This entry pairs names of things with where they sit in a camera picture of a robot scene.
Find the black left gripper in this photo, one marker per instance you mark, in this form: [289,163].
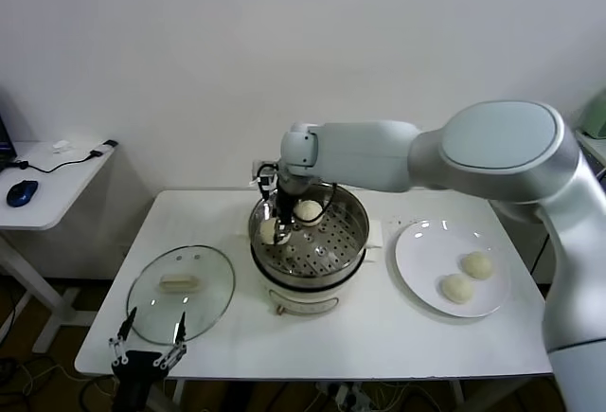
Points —
[137,369]

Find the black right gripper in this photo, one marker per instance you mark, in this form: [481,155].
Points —
[285,203]

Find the white steamed baozi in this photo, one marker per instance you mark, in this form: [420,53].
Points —
[457,288]
[308,210]
[477,265]
[267,233]

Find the glass pot lid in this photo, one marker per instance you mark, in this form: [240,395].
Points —
[199,298]

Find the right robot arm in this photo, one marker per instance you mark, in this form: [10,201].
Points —
[473,156]

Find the stainless steel steamer basket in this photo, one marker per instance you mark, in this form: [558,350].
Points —
[331,241]

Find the cream electric cooker base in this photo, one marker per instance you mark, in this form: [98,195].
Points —
[303,300]

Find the white round plate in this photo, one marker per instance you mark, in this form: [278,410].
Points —
[426,270]

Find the white side table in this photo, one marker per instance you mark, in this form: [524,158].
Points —
[57,194]

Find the white power strip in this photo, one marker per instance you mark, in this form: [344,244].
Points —
[348,395]

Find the blue computer mouse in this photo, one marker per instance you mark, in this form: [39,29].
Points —
[22,192]

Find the small white plastic object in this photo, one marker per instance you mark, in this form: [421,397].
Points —
[61,147]

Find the pale green appliance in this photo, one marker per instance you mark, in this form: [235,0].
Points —
[595,118]

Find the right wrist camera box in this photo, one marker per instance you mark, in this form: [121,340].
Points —
[266,173]

